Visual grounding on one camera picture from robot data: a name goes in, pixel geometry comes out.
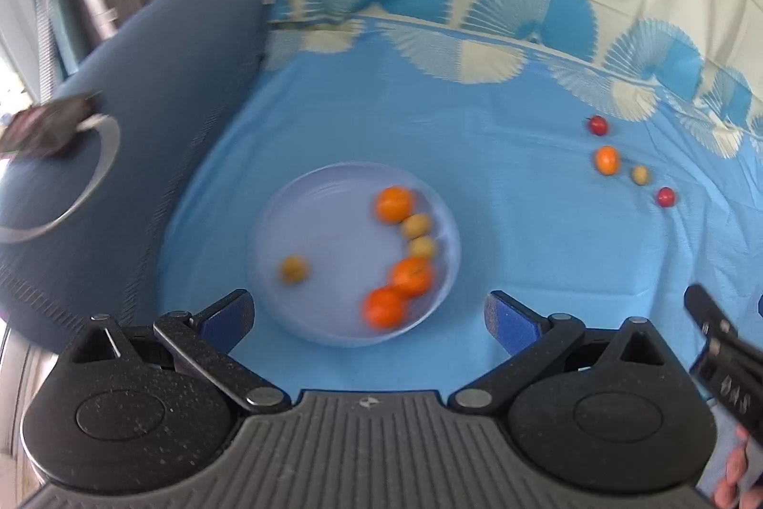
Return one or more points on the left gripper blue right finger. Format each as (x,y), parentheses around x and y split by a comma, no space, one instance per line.
(512,324)

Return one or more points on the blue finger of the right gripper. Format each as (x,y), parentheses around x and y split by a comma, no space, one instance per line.
(703,310)

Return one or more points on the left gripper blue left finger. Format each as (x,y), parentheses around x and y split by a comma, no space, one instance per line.
(227,321)

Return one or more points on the yellow-brown longan bottom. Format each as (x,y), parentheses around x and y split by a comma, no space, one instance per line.
(424,247)

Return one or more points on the red cherry tomato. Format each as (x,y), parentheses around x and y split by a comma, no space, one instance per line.
(666,197)
(598,125)

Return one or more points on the person right hand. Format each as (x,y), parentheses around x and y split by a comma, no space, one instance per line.
(727,493)

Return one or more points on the light blue round plate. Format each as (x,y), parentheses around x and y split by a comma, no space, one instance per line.
(327,216)

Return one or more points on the blue sofa armrest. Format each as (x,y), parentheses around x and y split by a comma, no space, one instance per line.
(168,84)

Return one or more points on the blue patterned bed sheet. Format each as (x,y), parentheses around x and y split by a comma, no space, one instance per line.
(487,101)

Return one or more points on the black smartphone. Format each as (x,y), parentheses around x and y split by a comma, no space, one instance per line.
(47,130)

